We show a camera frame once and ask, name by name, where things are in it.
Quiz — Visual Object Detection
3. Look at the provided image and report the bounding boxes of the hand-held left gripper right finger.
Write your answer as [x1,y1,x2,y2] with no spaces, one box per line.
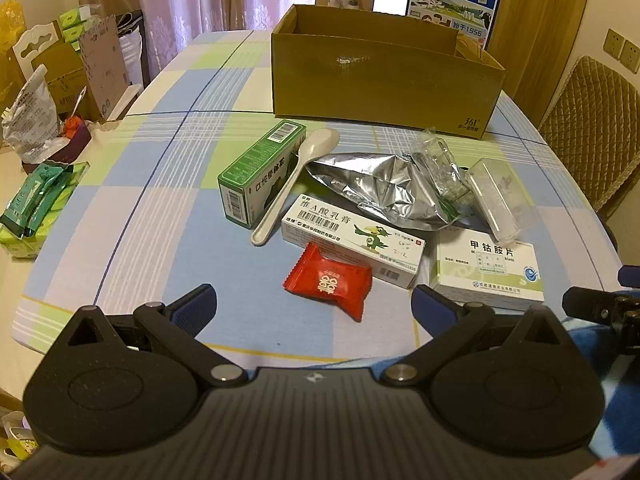
[382,284,576,386]

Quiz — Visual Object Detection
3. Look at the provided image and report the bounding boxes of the green medicine box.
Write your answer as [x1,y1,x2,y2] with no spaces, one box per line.
[217,120,307,231]

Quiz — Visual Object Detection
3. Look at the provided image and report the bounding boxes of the clear plastic packaging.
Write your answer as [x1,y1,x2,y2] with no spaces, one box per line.
[407,127,473,211]

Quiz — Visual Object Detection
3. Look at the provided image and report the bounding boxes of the red candy packet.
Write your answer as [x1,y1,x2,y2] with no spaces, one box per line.
[283,242,373,322]

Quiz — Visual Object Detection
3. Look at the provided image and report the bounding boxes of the clear plastic case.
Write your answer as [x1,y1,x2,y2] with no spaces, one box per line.
[462,157,535,241]

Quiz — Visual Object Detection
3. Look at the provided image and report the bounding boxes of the wooden door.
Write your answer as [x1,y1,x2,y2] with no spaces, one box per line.
[475,0,596,126]

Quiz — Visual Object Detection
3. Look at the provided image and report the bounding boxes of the teal snack packets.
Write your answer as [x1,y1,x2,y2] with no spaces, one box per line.
[0,162,91,241]

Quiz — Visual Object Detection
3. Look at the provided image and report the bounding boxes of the chair with quilted tan cover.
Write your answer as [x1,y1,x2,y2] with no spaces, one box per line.
[537,55,640,216]

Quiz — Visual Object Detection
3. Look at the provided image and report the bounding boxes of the clear plastic bag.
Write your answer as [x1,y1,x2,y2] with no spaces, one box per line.
[2,65,68,158]

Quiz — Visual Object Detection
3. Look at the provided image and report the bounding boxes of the dark purple container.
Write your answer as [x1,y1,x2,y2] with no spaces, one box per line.
[20,115,93,166]

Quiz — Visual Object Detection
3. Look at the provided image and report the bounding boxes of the brown cardboard box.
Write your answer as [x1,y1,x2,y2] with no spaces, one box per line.
[270,4,507,133]

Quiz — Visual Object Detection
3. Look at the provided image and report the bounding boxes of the stack of green boxes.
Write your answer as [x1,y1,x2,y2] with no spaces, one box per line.
[60,5,118,51]

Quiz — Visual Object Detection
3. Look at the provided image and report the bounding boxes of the white ointment box bird print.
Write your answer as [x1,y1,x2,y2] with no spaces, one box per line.
[280,194,427,289]

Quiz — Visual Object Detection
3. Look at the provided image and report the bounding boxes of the light green box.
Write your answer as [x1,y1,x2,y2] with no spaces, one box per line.
[0,225,53,261]

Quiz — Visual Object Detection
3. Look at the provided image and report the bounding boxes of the white plastic spoon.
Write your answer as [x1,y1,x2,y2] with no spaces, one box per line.
[250,128,341,247]

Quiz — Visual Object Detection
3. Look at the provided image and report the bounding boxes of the silver foil bag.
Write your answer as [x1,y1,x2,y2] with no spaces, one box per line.
[306,151,458,233]

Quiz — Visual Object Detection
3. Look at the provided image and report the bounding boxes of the blue patterned cloth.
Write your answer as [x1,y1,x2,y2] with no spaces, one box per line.
[565,322,640,466]

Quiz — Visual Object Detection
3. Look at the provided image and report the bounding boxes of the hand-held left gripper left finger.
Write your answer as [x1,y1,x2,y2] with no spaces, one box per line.
[64,284,243,386]

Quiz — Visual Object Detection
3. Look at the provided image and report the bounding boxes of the yellow plastic bag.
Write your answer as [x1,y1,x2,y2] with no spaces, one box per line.
[0,0,26,106]

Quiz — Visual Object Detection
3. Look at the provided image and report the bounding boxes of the white bag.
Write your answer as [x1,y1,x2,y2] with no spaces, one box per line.
[117,12,147,86]

